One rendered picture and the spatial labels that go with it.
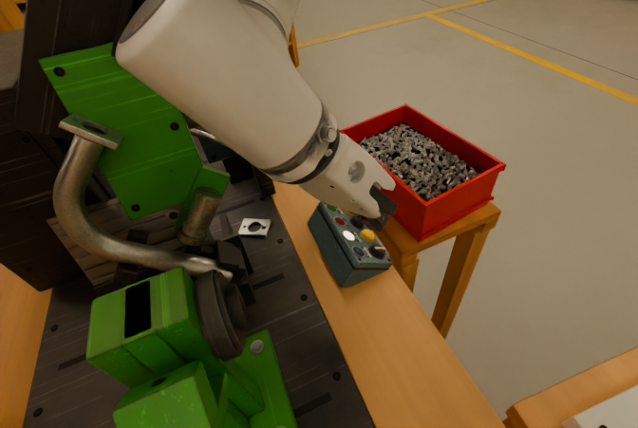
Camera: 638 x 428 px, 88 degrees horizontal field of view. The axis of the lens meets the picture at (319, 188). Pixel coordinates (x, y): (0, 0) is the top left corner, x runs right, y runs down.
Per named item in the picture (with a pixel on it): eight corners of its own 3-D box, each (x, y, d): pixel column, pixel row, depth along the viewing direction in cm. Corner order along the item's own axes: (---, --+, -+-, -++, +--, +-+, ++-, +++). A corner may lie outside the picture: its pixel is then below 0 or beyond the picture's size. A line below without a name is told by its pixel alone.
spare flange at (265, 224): (238, 236, 63) (237, 233, 63) (244, 220, 66) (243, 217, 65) (266, 238, 62) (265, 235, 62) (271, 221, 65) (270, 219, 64)
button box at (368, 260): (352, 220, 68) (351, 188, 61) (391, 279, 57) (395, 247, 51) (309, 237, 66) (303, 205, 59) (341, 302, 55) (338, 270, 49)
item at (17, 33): (144, 165, 83) (58, 20, 60) (146, 256, 62) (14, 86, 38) (65, 189, 79) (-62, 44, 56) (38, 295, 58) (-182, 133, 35)
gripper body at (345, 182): (357, 112, 28) (405, 176, 36) (283, 108, 35) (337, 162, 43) (316, 188, 27) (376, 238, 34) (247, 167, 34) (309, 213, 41)
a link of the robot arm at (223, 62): (254, 109, 34) (242, 181, 29) (135, -1, 25) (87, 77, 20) (322, 70, 30) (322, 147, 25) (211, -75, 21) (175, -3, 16)
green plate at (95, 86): (211, 172, 54) (155, 33, 44) (215, 193, 47) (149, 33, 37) (137, 195, 52) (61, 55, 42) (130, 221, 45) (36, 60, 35)
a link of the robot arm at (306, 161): (343, 91, 27) (360, 114, 29) (278, 91, 33) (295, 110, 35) (293, 178, 25) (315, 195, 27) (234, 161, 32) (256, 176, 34)
